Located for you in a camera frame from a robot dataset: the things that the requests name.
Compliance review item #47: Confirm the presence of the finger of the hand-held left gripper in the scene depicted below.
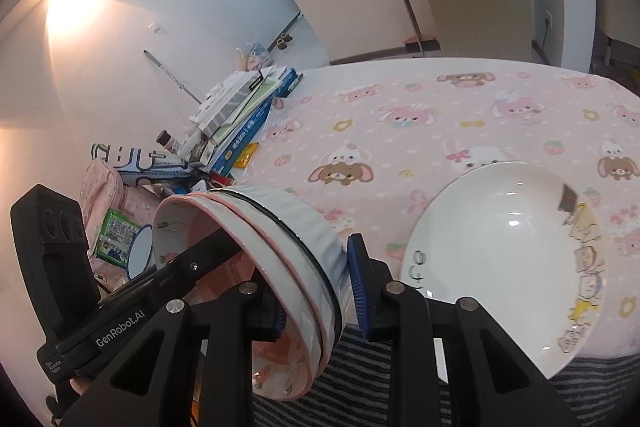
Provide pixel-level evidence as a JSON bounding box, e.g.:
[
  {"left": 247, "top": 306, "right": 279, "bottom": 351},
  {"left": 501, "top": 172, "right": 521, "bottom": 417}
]
[{"left": 107, "top": 227, "right": 246, "bottom": 308}]

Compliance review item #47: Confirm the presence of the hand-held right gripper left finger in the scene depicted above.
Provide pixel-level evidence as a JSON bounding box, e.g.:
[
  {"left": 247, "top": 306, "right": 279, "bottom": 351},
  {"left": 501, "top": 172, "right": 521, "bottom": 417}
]
[{"left": 62, "top": 282, "right": 287, "bottom": 427}]

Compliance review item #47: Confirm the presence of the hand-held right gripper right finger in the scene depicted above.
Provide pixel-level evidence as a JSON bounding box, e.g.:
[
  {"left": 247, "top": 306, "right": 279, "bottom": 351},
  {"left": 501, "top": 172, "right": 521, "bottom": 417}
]
[{"left": 347, "top": 233, "right": 556, "bottom": 427}]

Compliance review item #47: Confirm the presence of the pink carrot-print bowl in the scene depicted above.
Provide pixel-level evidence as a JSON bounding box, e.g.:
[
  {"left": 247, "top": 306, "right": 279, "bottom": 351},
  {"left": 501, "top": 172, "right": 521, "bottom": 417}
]
[
  {"left": 152, "top": 194, "right": 331, "bottom": 403},
  {"left": 200, "top": 189, "right": 346, "bottom": 378}
]

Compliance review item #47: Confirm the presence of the white ribbed bowl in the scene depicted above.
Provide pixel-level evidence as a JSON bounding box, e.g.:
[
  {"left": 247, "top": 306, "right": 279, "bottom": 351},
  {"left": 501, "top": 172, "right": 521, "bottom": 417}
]
[{"left": 207, "top": 186, "right": 351, "bottom": 333}]

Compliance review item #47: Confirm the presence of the white lettered plate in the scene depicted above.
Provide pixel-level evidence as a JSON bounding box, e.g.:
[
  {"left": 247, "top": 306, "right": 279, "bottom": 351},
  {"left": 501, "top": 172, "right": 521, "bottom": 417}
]
[{"left": 400, "top": 161, "right": 607, "bottom": 381}]

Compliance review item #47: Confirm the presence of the white enamel mug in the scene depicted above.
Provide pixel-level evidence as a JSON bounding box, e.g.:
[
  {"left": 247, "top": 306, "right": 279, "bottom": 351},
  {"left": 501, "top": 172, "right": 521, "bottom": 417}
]
[{"left": 127, "top": 224, "right": 157, "bottom": 281}]

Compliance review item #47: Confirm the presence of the green packet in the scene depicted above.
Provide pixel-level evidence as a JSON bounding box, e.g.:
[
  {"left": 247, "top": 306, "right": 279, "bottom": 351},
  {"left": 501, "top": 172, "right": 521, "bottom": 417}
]
[{"left": 95, "top": 209, "right": 142, "bottom": 266}]

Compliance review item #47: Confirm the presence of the pink quilted bag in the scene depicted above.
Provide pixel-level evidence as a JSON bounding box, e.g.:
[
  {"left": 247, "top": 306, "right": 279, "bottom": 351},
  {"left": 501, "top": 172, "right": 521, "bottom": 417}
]
[{"left": 80, "top": 159, "right": 167, "bottom": 269}]

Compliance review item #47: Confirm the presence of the grey striped clothing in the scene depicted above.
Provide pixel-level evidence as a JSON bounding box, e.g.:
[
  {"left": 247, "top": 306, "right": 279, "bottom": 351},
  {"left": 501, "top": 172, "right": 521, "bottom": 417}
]
[{"left": 250, "top": 327, "right": 640, "bottom": 427}]

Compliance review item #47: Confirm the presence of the yellow packet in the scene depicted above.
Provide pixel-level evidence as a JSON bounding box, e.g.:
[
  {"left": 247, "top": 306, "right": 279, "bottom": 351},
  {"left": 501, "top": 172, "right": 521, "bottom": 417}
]
[{"left": 235, "top": 142, "right": 259, "bottom": 170}]

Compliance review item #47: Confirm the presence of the blue white striped bag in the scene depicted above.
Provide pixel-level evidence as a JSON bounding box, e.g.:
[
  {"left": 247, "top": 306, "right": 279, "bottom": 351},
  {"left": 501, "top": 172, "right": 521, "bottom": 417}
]
[{"left": 91, "top": 142, "right": 192, "bottom": 188}]

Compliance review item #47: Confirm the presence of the dark-capped bottle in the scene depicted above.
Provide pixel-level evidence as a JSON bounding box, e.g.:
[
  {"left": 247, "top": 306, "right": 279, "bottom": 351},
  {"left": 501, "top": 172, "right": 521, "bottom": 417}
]
[{"left": 156, "top": 130, "right": 181, "bottom": 153}]

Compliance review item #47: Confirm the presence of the pink printed tablecloth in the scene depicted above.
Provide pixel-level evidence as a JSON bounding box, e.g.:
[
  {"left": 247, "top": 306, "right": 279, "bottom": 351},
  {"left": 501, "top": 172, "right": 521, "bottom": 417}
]
[{"left": 240, "top": 57, "right": 640, "bottom": 358}]

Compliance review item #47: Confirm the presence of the green white paper sheet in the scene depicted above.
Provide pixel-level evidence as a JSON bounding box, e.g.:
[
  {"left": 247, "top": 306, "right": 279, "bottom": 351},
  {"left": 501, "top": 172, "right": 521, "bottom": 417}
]
[{"left": 227, "top": 74, "right": 281, "bottom": 128}]

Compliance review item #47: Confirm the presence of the metal mop pole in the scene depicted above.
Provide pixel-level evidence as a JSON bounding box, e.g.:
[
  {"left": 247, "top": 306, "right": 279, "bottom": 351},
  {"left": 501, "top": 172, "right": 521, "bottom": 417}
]
[{"left": 144, "top": 50, "right": 204, "bottom": 106}]

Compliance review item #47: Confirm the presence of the beige vanity cabinet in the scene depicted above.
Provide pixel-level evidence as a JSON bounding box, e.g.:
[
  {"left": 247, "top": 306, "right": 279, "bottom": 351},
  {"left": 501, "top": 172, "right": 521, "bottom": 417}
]
[{"left": 594, "top": 0, "right": 640, "bottom": 60}]

